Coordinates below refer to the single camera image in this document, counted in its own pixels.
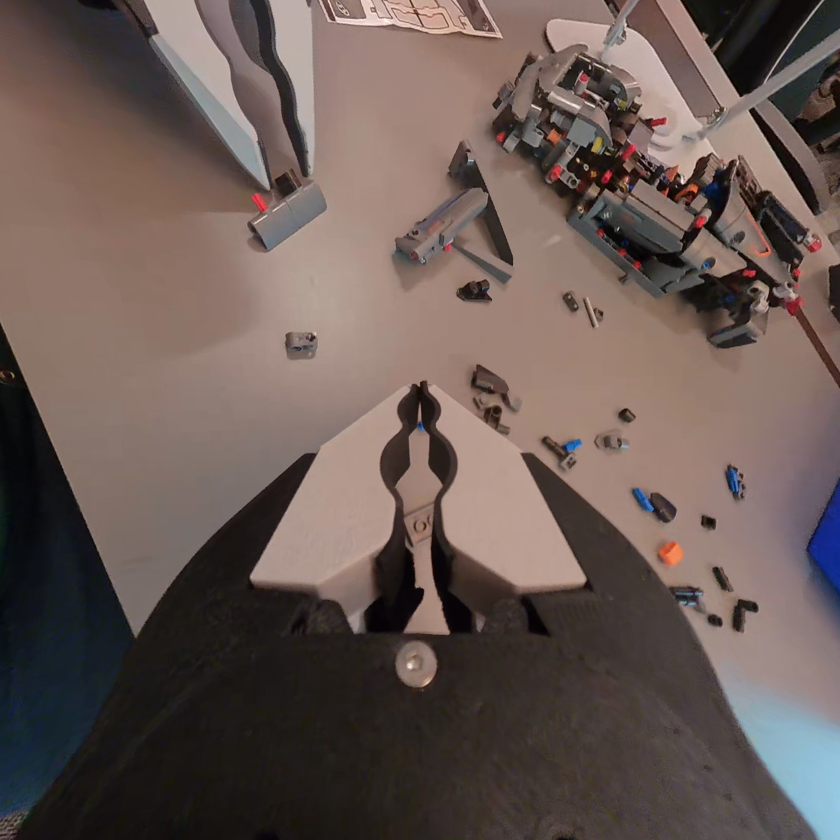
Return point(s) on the person's blue jeans leg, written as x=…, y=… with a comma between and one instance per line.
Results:
x=52, y=590

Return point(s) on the blue plastic bin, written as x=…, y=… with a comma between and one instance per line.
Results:
x=827, y=531

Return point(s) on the grey lego car model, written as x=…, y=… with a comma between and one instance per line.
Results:
x=643, y=216

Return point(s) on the grey lego panel assembly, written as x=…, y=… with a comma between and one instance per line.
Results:
x=439, y=226

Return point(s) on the black lego slope piece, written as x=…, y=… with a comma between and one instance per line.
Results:
x=474, y=291

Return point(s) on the scattered loose lego pieces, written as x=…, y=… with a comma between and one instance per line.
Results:
x=669, y=553

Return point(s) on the black lego pin connector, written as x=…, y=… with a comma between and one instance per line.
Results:
x=495, y=417

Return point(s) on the light grey lego axle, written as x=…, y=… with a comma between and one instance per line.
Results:
x=590, y=312

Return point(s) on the dark grey rounded lego piece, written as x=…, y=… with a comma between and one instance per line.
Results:
x=570, y=301

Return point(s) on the lego sticker sheet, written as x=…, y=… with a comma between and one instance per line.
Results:
x=407, y=13

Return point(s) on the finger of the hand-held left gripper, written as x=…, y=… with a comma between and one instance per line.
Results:
x=190, y=46
x=295, y=52

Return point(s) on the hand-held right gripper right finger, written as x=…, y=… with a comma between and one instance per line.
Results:
x=512, y=525

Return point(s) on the dark tapered lego panel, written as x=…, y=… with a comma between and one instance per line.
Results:
x=489, y=380

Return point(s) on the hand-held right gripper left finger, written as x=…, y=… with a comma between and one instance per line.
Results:
x=328, y=525

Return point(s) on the white book stand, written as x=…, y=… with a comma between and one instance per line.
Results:
x=649, y=65

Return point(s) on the small grey lego connector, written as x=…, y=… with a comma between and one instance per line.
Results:
x=301, y=344

